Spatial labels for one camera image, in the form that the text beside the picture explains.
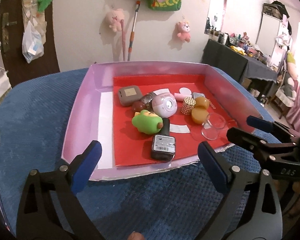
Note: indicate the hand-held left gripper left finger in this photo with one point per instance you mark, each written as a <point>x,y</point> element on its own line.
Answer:
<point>86,165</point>

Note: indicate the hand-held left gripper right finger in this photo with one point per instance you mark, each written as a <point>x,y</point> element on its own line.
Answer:
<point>213,167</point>

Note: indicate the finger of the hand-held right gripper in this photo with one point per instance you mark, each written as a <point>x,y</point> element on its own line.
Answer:
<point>242,136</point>
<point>258,122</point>

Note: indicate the clear glass cup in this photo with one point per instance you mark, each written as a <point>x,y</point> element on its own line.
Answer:
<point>213,126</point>

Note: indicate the black nail polish bottle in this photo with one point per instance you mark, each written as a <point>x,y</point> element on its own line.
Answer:
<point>163,145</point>

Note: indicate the pink cardboard box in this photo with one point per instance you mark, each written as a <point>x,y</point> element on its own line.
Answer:
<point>90,105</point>

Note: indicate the gold studded cylinder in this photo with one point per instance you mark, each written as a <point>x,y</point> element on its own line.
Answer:
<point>188,106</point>

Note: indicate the green bear toy figure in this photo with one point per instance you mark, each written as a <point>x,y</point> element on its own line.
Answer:
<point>145,122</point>

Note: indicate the mauve pink-capped nail polish bottle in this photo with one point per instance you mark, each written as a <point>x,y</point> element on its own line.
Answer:
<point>180,96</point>

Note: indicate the red-brown stone ball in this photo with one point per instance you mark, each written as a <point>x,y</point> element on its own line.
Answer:
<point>138,107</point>

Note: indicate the white pink toy camera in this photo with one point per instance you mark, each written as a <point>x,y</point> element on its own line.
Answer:
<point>163,105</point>

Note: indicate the grey square compact case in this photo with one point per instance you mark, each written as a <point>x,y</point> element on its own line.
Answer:
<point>130,96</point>

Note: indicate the glitter nail polish bottle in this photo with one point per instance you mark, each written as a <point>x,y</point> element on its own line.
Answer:
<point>148,99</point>

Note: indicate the person's left hand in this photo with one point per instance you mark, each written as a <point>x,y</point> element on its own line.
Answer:
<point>136,236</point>

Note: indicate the grey white plush toy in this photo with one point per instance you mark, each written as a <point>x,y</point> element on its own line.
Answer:
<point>287,90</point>

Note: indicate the red paper sheet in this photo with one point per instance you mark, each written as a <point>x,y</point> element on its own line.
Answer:
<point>130,145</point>

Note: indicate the yellow-green large plush toy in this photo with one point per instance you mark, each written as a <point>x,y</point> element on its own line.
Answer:
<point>291,65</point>

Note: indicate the dark cloth-covered table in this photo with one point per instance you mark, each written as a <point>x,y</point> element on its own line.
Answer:
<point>225,62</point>

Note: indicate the clutter of cosmetics bottles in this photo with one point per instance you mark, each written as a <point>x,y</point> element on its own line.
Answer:
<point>250,47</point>

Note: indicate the yellow cloth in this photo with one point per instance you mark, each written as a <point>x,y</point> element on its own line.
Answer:
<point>237,50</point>

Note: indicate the white cabinet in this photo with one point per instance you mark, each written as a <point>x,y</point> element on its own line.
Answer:
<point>266,35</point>

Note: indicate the black bag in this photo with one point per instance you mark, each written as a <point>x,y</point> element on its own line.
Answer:
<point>273,8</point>

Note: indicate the bright pink plush toy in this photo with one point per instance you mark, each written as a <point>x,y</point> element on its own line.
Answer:
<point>183,31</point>

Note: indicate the brown wooden door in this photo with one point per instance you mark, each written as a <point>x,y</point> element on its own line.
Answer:
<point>51,50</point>

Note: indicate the pink stick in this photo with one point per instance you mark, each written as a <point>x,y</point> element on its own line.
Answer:
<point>123,42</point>

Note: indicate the hanging plastic bag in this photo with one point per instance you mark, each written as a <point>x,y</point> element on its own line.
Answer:
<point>32,45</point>

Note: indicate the pale pink plush toy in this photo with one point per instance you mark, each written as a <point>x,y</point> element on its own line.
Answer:
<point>114,18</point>

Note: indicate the wall mirror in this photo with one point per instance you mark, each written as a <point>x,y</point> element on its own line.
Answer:
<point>216,7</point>

